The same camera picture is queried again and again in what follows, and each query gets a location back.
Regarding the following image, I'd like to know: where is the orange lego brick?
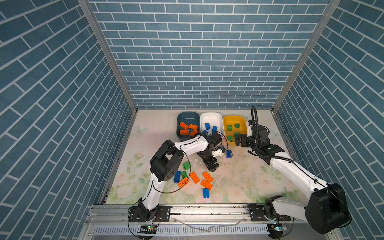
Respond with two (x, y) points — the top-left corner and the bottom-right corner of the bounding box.
(179, 122), (189, 130)

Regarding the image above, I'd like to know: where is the blue lego bottom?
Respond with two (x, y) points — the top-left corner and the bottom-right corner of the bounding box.
(203, 188), (210, 199)

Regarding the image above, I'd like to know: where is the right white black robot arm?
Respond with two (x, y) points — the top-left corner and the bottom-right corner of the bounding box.
(234, 125), (352, 234)

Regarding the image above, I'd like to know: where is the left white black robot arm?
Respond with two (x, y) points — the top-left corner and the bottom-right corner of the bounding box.
(138, 132), (225, 220)

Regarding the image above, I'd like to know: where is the white plastic bin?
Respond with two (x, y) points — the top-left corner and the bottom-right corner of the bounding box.
(200, 112), (225, 139)

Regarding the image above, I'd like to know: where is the yellow plastic bin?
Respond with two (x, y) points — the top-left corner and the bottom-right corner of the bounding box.
(223, 115), (247, 146)

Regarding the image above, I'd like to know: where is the dark teal plastic bin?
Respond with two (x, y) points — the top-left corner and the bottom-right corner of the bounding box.
(177, 112), (200, 142)

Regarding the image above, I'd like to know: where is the right green circuit board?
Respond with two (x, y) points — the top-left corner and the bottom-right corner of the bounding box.
(267, 224), (288, 240)

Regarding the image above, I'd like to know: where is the green circuit board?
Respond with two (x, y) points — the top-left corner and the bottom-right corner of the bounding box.
(267, 224), (288, 240)
(138, 226), (158, 235)

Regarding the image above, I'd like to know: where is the left green circuit board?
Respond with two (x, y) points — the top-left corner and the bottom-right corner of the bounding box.
(138, 226), (158, 235)

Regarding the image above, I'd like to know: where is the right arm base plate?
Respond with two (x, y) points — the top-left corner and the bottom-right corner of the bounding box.
(246, 204), (292, 222)

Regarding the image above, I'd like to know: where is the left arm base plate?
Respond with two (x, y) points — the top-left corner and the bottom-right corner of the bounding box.
(128, 206), (171, 223)

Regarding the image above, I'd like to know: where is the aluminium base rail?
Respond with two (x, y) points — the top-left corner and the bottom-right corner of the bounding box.
(85, 203), (337, 226)

